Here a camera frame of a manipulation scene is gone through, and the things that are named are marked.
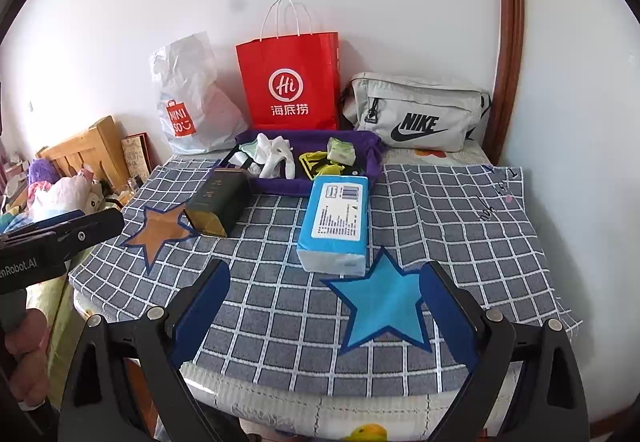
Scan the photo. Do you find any duck print bed sheet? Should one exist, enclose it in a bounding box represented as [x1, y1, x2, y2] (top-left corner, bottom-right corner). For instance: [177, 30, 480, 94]
[74, 292, 521, 442]

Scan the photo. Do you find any dark green tea tin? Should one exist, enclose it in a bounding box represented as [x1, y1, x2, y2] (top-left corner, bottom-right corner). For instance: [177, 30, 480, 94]
[183, 170, 254, 238]

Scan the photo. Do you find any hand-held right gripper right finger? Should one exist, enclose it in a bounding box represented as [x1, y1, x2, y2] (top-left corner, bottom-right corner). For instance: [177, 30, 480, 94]
[418, 260, 589, 442]

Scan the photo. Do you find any person's left hand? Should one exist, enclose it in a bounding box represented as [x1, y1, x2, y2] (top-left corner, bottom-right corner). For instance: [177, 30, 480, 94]
[6, 308, 52, 404]

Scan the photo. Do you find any white sock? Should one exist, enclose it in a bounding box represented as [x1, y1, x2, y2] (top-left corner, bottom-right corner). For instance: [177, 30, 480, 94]
[264, 141, 302, 181]

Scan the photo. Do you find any blue tissue pack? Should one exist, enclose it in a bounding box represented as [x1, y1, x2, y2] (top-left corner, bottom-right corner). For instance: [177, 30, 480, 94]
[296, 175, 370, 277]

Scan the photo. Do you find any red paper bag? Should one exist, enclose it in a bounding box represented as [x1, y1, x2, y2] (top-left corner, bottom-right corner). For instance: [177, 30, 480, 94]
[235, 0, 342, 133]

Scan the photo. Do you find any purple plush toy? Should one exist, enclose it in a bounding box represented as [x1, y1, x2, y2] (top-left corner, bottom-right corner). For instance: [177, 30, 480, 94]
[27, 159, 60, 195]

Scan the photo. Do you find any brown wooden door frame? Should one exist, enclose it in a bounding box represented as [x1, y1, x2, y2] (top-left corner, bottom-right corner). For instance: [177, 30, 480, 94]
[481, 0, 526, 163]

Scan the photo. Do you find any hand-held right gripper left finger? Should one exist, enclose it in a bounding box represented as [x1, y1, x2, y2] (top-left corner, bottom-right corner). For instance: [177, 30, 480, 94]
[59, 258, 232, 442]

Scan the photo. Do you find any yellow mesh pouch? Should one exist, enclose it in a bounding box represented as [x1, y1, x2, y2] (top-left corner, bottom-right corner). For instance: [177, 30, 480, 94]
[298, 151, 352, 181]

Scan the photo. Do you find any green wet wipe packet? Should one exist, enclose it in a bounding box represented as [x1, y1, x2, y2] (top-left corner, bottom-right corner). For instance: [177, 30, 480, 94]
[327, 137, 357, 163]

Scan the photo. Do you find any floral bed quilt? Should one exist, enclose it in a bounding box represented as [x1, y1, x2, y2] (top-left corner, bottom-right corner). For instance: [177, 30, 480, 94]
[0, 209, 81, 410]

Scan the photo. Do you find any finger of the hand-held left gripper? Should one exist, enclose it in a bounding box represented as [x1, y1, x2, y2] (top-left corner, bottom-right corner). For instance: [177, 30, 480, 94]
[36, 208, 125, 249]
[0, 230, 61, 251]

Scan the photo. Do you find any wooden headboard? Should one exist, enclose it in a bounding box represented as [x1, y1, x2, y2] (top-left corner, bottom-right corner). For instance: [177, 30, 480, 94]
[36, 116, 132, 193]

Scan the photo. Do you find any white plastic shopping bag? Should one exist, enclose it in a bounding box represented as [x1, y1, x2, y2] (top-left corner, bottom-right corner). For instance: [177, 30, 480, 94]
[149, 32, 249, 156]

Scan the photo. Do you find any white drawstring pouch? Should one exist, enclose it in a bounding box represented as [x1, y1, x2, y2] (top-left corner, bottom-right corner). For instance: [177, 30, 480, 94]
[229, 133, 274, 175]

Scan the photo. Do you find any grey waist bag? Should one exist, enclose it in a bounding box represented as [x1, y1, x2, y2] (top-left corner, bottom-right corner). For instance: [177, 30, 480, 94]
[341, 72, 493, 153]

